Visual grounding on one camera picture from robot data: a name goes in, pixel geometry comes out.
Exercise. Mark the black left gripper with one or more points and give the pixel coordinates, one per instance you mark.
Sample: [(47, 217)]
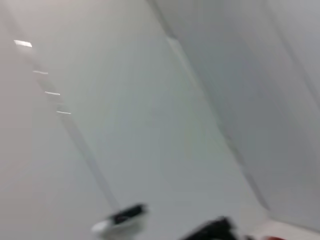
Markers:
[(215, 230)]

